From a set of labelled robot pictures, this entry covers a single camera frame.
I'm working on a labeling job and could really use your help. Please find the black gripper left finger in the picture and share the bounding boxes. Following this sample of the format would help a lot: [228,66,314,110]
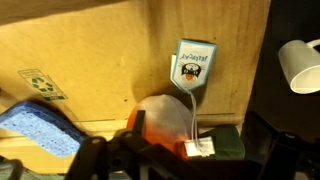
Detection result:
[64,109,188,180]

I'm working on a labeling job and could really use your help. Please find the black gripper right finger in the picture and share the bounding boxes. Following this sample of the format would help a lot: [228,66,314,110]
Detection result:
[239,111,320,180]

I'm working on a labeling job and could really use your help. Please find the blue sponge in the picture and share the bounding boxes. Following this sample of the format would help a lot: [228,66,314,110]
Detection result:
[0,100,88,159]

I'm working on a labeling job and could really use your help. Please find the large cardboard box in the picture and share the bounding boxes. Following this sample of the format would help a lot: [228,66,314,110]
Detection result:
[0,0,272,175]

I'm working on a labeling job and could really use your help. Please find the white mug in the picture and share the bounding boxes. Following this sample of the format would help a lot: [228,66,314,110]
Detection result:
[277,38,320,95]

